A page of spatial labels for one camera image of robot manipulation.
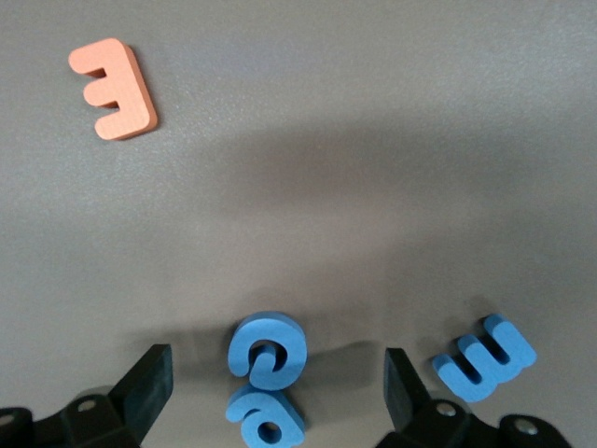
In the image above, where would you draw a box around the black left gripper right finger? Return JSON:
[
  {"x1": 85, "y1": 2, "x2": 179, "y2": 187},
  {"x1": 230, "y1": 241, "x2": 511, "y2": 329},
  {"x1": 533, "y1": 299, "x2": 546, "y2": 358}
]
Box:
[{"x1": 377, "y1": 347, "x2": 573, "y2": 448}]

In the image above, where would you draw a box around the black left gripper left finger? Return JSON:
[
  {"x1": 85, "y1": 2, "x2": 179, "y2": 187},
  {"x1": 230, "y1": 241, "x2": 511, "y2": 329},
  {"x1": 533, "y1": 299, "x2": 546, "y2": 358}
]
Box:
[{"x1": 0, "y1": 343, "x2": 174, "y2": 448}]

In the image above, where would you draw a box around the blue foam letter E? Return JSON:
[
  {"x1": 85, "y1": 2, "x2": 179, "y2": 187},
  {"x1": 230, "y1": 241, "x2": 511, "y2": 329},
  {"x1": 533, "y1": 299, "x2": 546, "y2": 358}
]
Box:
[{"x1": 431, "y1": 313, "x2": 538, "y2": 403}]

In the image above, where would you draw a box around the brown table mat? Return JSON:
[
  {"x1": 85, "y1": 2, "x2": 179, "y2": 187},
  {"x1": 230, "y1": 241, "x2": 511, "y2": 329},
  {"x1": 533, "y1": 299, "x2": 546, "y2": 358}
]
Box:
[{"x1": 0, "y1": 0, "x2": 597, "y2": 448}]

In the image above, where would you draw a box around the orange foam letter E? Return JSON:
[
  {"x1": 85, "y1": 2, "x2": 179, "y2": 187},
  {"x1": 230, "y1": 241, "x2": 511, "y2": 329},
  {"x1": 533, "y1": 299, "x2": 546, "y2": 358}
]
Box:
[{"x1": 68, "y1": 37, "x2": 159, "y2": 141}]

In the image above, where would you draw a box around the blue foam letter G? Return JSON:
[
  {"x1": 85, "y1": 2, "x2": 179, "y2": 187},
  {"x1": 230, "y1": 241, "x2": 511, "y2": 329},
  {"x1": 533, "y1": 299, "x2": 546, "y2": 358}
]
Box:
[{"x1": 228, "y1": 311, "x2": 309, "y2": 392}]

